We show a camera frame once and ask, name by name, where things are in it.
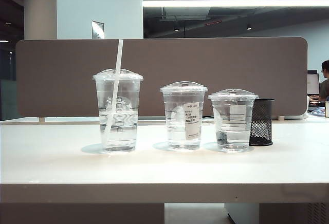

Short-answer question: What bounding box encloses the white plastic straw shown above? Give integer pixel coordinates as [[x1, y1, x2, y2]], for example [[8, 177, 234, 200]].
[[104, 39, 124, 135]]

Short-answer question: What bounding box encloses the black mesh pen holder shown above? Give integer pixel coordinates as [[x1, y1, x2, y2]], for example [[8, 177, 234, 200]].
[[248, 98, 275, 146]]

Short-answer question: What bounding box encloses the medium clear cup printed label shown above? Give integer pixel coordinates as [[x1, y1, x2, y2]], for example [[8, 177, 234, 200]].
[[159, 81, 209, 153]]

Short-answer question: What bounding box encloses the large clear plastic cup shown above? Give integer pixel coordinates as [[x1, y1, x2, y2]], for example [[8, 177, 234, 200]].
[[92, 68, 144, 153]]

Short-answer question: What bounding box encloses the small clear plastic cup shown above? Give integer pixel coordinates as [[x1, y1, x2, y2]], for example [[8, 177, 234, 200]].
[[207, 88, 260, 153]]

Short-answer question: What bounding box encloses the brown desk divider panel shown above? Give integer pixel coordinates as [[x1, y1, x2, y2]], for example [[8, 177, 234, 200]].
[[14, 36, 309, 118]]

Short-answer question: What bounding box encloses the long linear ceiling light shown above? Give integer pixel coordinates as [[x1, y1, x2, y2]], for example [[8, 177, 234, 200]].
[[142, 0, 329, 8]]

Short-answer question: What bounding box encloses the computer monitor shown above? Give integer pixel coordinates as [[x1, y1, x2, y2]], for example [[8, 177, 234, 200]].
[[307, 70, 321, 97]]

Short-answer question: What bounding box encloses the seated person with dark hair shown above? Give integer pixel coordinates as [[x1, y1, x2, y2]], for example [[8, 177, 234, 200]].
[[309, 60, 329, 104]]

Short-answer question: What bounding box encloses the silver wall sign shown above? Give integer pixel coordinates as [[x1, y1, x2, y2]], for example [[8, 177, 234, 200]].
[[91, 20, 104, 40]]

